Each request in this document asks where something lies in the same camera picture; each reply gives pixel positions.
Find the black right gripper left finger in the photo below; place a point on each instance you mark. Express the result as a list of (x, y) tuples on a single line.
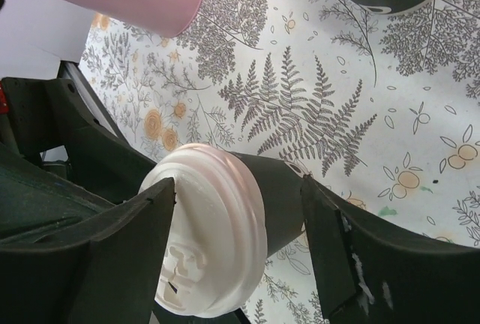
[(102, 270)]

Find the black paper coffee cup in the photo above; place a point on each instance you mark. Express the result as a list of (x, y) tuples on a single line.
[(280, 184)]

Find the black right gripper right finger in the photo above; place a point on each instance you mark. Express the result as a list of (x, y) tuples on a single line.
[(368, 270)]

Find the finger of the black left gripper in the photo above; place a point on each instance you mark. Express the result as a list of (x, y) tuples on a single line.
[(35, 202), (46, 114)]

